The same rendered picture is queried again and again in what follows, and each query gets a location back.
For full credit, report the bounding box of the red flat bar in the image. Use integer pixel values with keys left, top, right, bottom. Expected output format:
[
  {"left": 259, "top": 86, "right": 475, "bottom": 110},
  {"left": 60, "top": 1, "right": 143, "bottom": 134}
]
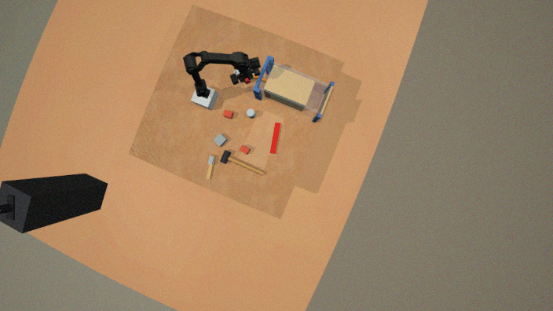
[{"left": 270, "top": 123, "right": 280, "bottom": 154}]

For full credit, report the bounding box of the red cube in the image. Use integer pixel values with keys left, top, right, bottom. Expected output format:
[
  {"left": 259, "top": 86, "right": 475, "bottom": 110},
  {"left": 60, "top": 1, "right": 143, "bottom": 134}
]
[
  {"left": 223, "top": 110, "right": 234, "bottom": 119},
  {"left": 240, "top": 145, "right": 250, "bottom": 155}
]

